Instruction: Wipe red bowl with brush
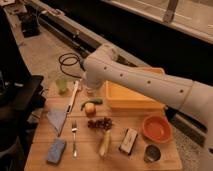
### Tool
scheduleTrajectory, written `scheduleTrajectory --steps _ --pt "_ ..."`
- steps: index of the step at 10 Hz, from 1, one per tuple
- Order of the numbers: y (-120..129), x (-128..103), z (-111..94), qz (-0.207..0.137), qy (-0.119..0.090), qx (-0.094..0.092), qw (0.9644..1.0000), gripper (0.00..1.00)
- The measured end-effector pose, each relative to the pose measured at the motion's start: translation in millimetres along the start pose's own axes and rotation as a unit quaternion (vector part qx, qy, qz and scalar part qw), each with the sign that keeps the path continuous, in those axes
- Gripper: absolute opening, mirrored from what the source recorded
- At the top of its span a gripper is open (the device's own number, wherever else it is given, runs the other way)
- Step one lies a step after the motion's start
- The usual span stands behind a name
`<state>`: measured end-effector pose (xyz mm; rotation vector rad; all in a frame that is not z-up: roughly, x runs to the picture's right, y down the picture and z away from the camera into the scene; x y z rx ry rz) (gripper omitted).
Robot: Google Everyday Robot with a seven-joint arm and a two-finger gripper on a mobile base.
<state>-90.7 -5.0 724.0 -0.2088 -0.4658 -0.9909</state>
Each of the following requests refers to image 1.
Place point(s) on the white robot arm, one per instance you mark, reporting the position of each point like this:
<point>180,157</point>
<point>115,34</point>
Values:
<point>190,97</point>

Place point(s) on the dark grape bunch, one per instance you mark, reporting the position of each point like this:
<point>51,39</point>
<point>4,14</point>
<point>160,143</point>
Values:
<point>104,123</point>

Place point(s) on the red bowl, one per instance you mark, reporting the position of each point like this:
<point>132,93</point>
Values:
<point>156,129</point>

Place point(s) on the black white eraser block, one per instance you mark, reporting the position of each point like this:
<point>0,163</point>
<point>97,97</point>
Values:
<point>128,141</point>

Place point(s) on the black chair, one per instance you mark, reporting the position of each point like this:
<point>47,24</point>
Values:
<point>19,97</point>

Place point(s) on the yellow apple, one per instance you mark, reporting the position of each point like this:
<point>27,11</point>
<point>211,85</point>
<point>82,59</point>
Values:
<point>90,109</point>

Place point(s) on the silver fork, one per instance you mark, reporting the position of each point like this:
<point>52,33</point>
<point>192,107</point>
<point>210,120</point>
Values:
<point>74,131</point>

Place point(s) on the black box on floor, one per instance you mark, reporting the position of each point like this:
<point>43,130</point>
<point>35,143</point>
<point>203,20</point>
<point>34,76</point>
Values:
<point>29,26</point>

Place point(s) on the yellow plastic bin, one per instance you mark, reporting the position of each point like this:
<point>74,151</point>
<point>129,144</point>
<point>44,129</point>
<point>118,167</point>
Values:
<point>119,97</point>

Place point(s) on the metal rail beam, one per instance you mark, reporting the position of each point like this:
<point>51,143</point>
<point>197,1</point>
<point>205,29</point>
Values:
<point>84,34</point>

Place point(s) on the green chili pepper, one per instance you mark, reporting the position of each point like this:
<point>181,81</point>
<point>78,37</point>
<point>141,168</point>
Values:
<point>92,100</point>

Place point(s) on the white paper cup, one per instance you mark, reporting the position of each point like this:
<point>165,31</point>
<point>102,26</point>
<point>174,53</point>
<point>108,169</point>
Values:
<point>90,91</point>

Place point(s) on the small metal cup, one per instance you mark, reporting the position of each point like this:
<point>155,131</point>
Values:
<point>152,154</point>

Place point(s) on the green plastic cup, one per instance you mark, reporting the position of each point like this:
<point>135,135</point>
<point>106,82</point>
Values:
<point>62,85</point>

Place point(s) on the blue sponge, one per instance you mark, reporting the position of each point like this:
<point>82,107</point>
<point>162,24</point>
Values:
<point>55,151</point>

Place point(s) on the blue folded cloth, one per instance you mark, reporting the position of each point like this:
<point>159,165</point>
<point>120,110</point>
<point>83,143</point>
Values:
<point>56,118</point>

